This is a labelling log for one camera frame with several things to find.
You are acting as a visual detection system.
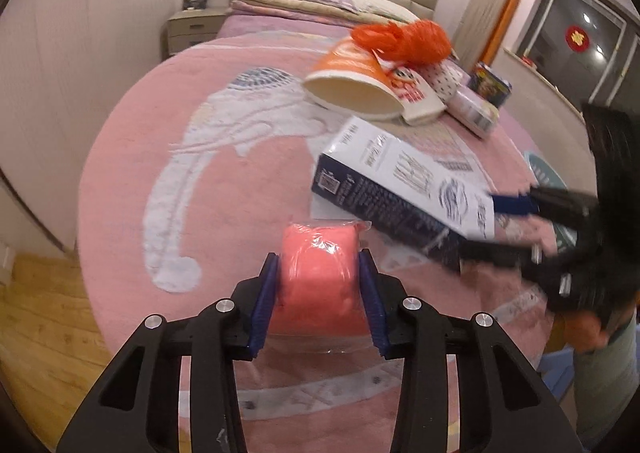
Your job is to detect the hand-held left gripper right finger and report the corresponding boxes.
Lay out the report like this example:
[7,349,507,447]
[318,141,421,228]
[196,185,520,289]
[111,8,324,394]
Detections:
[357,249,583,453]

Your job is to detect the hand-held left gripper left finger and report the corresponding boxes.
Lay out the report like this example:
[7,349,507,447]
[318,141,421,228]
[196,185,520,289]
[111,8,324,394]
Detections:
[56,252,280,453]

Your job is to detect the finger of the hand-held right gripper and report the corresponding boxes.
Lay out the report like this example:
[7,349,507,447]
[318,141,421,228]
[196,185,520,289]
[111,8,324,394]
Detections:
[491,188,599,230]
[450,238,548,280]

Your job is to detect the light blue plastic basket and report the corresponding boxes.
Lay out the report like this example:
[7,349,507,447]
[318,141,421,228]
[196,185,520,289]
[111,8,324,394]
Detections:
[521,149,568,206]

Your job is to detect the pink roll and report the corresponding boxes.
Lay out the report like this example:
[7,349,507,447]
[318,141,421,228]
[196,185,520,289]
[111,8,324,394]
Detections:
[270,219,375,349]

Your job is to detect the blue and white cardboard box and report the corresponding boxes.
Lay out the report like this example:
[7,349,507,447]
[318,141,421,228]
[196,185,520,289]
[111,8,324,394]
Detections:
[310,115,497,275]

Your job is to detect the orange instant noodle cup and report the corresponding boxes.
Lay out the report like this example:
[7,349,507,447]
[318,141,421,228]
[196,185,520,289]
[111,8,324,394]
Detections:
[303,35,403,121]

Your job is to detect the person's right hand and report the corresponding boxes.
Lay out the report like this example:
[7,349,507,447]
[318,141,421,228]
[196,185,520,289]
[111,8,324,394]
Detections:
[564,310,613,353]

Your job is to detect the dark colourful box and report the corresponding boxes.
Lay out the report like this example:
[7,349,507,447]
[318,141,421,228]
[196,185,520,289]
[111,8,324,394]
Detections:
[470,62,513,108]

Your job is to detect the white windowsill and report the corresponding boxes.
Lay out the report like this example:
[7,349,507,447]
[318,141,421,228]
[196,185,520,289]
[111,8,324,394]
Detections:
[502,47,591,124]

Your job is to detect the light blue plastic stool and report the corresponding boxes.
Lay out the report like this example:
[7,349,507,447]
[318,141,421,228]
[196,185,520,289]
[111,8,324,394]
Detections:
[541,347,576,404]

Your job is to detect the red and white snack packet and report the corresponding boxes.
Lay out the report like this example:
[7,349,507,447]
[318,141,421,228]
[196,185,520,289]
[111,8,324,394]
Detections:
[385,60,446,126]

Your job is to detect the white polka dot packet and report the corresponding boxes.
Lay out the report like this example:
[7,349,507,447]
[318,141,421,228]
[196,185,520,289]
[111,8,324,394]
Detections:
[425,60,471,104]

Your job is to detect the person's grey clothing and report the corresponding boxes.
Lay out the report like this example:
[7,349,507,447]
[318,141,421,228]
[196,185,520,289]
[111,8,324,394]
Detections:
[574,318,640,449]

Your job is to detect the red round window decoration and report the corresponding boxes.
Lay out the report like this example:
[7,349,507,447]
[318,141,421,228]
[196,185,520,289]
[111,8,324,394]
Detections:
[565,24,589,52]

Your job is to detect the pink elephant blanket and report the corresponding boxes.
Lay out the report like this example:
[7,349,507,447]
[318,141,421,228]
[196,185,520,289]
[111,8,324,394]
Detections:
[77,30,556,453]

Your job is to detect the orange plastic bag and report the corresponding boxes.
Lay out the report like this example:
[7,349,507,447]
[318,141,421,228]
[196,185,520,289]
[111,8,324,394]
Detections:
[350,19,452,68]

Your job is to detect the grey framed window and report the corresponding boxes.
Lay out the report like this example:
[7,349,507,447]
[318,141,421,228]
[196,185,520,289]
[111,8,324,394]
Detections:
[517,0,640,108]

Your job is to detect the white floral pillow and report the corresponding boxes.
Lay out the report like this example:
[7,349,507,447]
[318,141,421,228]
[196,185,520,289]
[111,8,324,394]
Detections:
[345,0,418,24]

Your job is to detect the beige nightstand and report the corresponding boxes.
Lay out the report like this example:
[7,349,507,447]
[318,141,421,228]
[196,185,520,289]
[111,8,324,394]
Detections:
[163,7,230,58]

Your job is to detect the white wardrobe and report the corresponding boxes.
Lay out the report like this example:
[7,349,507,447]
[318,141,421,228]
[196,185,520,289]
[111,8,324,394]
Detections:
[0,0,241,254]

